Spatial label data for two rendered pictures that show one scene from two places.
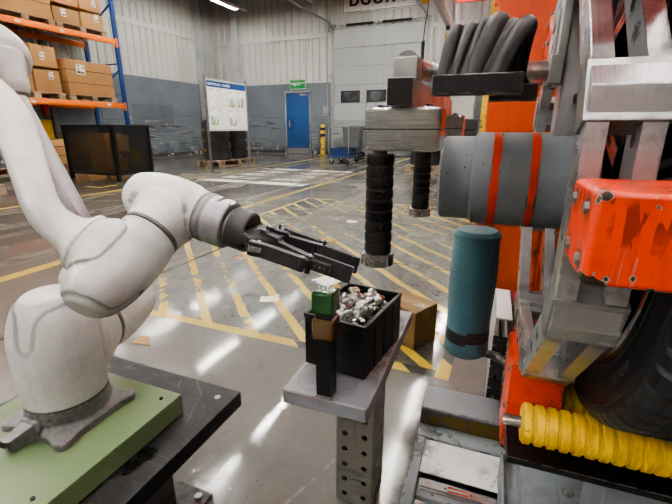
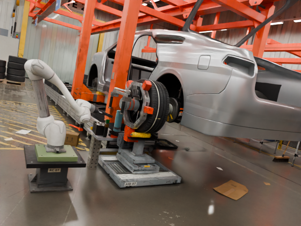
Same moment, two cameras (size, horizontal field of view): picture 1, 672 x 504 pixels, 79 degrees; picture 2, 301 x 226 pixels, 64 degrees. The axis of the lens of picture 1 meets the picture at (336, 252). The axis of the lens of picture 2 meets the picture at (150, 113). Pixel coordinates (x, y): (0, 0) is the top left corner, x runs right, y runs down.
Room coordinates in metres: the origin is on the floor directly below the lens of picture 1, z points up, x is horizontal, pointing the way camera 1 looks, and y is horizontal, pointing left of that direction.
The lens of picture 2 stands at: (-1.26, 1.88, 1.16)
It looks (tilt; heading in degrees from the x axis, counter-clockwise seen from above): 7 degrees down; 306
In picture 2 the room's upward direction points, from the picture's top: 11 degrees clockwise
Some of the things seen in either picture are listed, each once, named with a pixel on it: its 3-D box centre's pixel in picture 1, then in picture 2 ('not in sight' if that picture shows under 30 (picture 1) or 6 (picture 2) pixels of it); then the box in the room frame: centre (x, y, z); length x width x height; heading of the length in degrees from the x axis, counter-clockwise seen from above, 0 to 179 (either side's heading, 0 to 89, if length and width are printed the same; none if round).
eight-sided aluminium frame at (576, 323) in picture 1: (563, 181); (134, 104); (0.61, -0.34, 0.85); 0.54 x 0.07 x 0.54; 159
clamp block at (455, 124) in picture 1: (440, 127); (114, 94); (0.84, -0.20, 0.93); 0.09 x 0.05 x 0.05; 69
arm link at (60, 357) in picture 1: (59, 339); (56, 132); (0.74, 0.56, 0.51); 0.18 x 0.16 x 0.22; 177
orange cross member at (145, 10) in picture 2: not in sight; (150, 18); (2.39, -2.42, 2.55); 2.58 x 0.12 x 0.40; 69
